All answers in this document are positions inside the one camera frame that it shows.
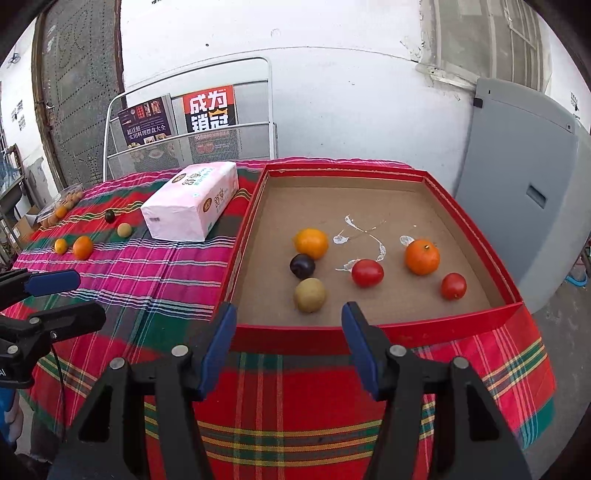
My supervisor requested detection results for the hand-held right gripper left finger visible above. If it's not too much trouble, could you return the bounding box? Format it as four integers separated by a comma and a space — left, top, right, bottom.
48, 301, 238, 480

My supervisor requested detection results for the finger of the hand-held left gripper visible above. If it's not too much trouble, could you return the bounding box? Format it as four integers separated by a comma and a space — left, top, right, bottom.
0, 270, 82, 311
0, 302, 108, 344

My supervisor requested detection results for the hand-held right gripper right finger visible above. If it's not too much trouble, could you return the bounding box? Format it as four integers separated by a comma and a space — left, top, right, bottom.
341, 301, 534, 480

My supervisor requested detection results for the large kiwi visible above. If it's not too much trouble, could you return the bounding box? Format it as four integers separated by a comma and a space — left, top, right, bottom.
294, 277, 327, 313

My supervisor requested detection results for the large red tomato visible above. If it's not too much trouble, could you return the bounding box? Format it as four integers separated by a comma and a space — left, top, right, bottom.
351, 259, 385, 288

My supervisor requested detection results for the large dark plum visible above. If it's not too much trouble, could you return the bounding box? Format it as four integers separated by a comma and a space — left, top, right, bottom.
289, 254, 317, 280

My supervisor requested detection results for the small red tomato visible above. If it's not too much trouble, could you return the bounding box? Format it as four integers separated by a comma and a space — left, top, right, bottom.
440, 272, 468, 301

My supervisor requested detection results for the large orange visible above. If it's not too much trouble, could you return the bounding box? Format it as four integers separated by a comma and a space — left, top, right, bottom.
294, 228, 329, 260

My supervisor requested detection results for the red cardboard box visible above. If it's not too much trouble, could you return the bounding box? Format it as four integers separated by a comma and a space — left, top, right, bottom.
217, 161, 525, 356

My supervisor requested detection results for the brown cardboard box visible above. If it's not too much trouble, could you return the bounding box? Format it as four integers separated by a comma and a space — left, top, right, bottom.
14, 215, 40, 245

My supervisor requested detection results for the pile of small brown eggs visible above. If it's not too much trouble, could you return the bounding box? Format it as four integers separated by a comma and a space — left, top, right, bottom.
41, 190, 84, 228

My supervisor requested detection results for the plaid tablecloth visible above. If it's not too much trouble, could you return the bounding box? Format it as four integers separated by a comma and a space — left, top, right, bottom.
9, 158, 557, 480

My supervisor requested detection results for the metal cart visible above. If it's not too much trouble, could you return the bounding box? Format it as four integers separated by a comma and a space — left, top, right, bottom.
0, 144, 35, 252

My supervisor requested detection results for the clear plastic tray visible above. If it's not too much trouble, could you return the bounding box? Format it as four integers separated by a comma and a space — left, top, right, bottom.
37, 182, 85, 229

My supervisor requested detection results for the pink white tissue pack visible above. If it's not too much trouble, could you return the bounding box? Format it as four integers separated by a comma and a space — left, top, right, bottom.
140, 161, 239, 242

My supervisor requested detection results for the dark cookbook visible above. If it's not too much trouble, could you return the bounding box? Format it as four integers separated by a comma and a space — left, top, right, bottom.
117, 93, 178, 169

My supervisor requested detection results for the studded metal door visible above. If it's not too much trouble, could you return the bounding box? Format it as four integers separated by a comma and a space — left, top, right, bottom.
34, 0, 125, 190

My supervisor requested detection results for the grey plastic panel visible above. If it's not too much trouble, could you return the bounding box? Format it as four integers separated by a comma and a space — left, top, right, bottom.
455, 78, 591, 315

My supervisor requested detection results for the red and black book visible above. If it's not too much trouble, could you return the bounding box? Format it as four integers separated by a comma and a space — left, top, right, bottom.
183, 85, 241, 162

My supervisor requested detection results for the white metal mesh chair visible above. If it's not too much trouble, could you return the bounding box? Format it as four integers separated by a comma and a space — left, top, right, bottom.
104, 56, 278, 181

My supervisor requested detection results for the barred window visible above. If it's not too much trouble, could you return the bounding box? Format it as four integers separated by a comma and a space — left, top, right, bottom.
418, 0, 555, 93

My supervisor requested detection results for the black cable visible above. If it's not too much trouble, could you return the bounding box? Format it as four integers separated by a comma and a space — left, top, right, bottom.
48, 340, 70, 418

